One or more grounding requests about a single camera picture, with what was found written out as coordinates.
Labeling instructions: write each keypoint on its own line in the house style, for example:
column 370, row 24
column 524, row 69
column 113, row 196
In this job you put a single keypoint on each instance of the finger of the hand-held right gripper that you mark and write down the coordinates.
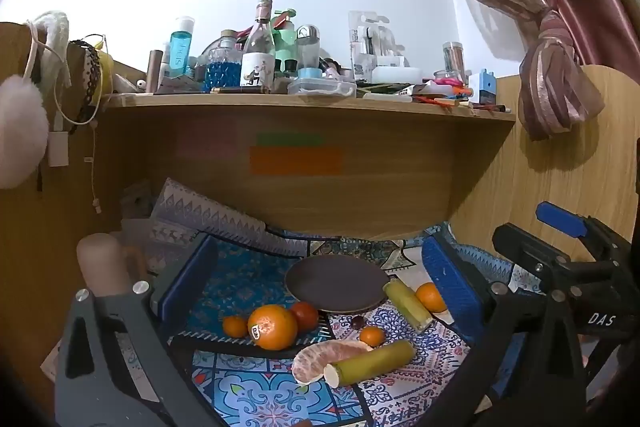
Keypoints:
column 560, row 218
column 525, row 247

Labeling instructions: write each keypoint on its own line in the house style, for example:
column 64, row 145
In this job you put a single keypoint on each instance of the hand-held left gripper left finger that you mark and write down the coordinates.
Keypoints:
column 192, row 277

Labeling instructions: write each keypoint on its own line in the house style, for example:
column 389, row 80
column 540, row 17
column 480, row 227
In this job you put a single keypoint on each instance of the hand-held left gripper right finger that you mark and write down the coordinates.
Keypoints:
column 450, row 287

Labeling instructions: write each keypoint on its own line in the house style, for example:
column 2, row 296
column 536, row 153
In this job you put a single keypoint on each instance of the small mandarin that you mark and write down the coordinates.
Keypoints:
column 431, row 297
column 234, row 327
column 372, row 336

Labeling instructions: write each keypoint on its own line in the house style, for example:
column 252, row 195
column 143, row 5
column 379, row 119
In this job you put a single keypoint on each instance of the short green sugarcane piece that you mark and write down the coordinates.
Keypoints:
column 407, row 304

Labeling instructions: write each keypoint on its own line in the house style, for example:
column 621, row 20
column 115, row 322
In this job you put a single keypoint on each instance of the large orange with sticker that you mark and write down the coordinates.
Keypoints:
column 272, row 327

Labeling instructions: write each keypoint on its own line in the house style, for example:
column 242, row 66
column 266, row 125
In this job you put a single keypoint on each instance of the long green sugarcane piece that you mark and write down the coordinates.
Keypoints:
column 372, row 359

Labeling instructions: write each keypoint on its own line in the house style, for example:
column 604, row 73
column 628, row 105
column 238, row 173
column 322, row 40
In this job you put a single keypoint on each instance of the dark brown round plate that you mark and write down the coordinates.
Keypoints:
column 335, row 282

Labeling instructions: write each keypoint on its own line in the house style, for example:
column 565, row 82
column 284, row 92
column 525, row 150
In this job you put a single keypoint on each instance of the red tomato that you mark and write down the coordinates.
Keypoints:
column 306, row 314

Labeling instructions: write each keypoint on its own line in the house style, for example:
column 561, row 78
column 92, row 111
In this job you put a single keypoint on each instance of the peeled pink pomelo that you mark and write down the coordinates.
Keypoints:
column 312, row 362

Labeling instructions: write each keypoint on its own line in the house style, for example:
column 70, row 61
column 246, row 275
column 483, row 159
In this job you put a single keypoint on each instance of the blue patterned tablecloth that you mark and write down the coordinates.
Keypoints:
column 260, row 387

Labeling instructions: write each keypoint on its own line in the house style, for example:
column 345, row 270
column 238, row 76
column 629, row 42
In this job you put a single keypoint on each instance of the wooden desk hutch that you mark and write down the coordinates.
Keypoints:
column 400, row 167

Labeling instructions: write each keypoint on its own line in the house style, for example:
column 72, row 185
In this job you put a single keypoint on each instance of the blue and white sharpener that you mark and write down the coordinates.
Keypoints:
column 482, row 88

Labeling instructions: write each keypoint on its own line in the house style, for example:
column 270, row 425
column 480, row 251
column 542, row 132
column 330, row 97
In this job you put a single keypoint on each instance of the orange sticky note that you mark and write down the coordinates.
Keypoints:
column 296, row 160

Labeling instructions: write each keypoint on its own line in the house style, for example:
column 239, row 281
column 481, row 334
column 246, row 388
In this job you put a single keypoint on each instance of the striped pink sheer curtain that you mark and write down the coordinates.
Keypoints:
column 545, row 57

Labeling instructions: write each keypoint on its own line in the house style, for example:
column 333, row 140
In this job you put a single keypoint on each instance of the green sticky note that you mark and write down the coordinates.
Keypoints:
column 290, row 139

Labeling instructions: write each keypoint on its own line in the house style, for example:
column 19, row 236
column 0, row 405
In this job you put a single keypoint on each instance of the pile of pens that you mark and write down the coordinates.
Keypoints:
column 435, row 99

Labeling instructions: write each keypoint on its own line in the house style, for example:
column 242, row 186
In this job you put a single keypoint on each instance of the white charger plug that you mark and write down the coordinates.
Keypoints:
column 58, row 149

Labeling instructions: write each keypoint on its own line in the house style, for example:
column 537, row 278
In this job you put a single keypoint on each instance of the glitter filled clear jar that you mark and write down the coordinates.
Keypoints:
column 453, row 59

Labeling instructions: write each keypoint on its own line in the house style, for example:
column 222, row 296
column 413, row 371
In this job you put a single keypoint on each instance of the round blue bead bottle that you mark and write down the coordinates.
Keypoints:
column 223, row 72

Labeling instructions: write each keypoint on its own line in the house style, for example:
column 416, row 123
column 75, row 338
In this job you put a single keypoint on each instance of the brown cardboard tube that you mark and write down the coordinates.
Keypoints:
column 154, row 69

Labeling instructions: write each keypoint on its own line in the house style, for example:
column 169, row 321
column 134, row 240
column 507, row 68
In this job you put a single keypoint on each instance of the white flat box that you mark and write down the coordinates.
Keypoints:
column 397, row 74

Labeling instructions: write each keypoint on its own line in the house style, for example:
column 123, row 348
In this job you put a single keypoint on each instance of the yellow tape roll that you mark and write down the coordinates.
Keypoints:
column 106, row 72

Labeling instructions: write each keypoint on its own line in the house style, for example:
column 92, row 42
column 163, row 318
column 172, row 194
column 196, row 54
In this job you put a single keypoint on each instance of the blue toner bottle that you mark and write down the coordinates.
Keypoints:
column 181, row 52

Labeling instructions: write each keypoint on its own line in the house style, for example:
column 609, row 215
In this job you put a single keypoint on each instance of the white fluffy earmuffs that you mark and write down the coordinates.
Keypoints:
column 20, row 132

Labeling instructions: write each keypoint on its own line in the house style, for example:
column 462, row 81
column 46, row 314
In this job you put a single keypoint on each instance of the clear plastic storage box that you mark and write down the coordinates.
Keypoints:
column 320, row 88

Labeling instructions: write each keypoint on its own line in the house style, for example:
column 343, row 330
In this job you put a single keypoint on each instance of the glass bottle with pink cap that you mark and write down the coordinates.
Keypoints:
column 258, row 57

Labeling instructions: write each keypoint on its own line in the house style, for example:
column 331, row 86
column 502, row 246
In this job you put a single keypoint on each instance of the black lace headband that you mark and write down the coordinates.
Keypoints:
column 91, row 67

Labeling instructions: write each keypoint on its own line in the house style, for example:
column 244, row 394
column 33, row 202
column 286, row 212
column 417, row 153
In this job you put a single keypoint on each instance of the green pump bottle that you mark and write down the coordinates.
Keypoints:
column 286, row 44

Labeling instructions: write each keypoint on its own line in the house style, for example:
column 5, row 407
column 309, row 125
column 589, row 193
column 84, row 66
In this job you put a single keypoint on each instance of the clear bottle with grey cap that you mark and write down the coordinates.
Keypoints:
column 308, row 49

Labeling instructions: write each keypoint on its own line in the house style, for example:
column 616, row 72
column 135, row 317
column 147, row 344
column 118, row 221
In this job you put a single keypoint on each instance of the clear blister pack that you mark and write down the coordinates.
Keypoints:
column 372, row 42

